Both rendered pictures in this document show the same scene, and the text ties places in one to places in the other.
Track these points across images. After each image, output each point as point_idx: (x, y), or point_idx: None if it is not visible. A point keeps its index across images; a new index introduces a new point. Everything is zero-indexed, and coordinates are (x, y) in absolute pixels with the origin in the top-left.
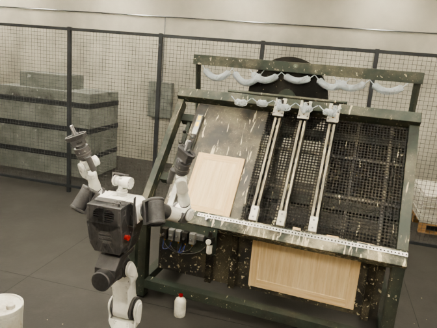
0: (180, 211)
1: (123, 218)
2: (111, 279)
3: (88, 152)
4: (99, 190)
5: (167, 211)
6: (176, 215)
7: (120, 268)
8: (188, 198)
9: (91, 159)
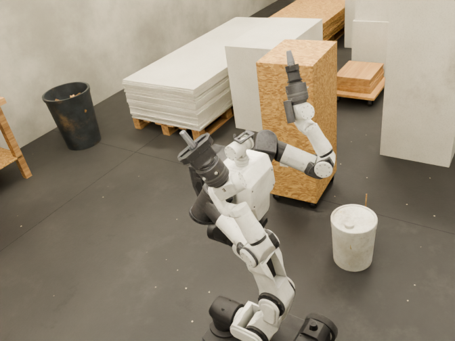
0: (237, 238)
1: (196, 179)
2: (210, 233)
3: (289, 95)
4: (319, 155)
5: (208, 214)
6: (227, 235)
7: (223, 235)
8: (243, 231)
9: (285, 105)
